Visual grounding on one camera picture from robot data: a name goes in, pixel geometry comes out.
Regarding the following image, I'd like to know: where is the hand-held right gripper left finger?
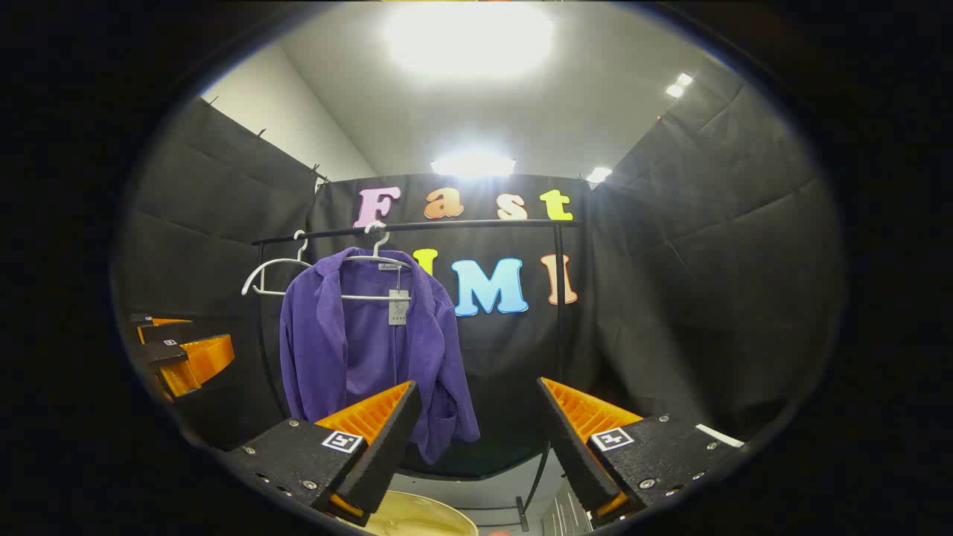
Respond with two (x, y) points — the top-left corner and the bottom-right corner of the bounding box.
(223, 380), (423, 528)

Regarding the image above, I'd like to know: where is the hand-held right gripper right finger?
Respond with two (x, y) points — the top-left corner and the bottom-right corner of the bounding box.
(536, 377), (745, 529)

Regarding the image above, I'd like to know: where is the beige laundry hamper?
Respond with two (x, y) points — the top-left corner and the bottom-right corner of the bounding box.
(361, 490), (479, 536)

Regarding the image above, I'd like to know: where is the purple corduroy jacket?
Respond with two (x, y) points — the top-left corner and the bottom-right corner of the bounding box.
(279, 248), (481, 466)

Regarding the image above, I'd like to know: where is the white plastic clothes hanger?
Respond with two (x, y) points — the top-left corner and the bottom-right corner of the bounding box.
(341, 221), (412, 302)
(240, 229), (313, 299)

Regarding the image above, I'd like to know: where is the black metal clothes rack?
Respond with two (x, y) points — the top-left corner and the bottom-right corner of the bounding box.
(251, 218), (585, 533)

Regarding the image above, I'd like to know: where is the black backdrop cloth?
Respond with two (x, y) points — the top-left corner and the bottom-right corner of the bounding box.
(112, 63), (846, 481)

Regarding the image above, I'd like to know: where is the large ceiling light panel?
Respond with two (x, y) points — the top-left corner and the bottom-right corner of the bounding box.
(386, 2), (556, 80)

